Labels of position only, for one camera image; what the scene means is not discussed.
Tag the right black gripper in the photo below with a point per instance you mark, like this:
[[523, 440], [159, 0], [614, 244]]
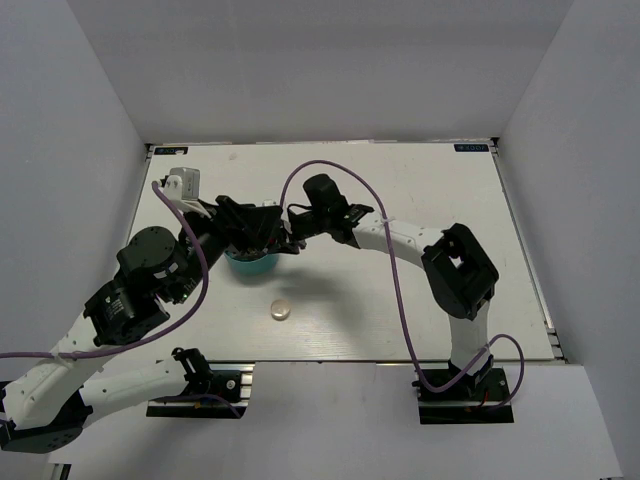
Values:
[[292, 245]]

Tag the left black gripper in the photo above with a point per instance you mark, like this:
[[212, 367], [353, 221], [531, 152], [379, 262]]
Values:
[[245, 226]]

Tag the round beige compact jar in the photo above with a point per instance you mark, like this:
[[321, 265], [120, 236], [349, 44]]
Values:
[[280, 309]]

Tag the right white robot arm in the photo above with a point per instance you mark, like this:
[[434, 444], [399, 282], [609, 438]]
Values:
[[460, 274]]

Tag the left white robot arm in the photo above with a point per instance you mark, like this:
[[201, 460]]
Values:
[[50, 405]]

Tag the teal round organizer container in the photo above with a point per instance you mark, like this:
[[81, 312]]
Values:
[[251, 266]]

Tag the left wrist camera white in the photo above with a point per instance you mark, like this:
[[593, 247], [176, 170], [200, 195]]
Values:
[[179, 190]]

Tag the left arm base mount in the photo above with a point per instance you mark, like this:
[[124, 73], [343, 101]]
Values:
[[221, 392]]

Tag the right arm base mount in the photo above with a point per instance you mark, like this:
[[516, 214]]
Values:
[[459, 405]]

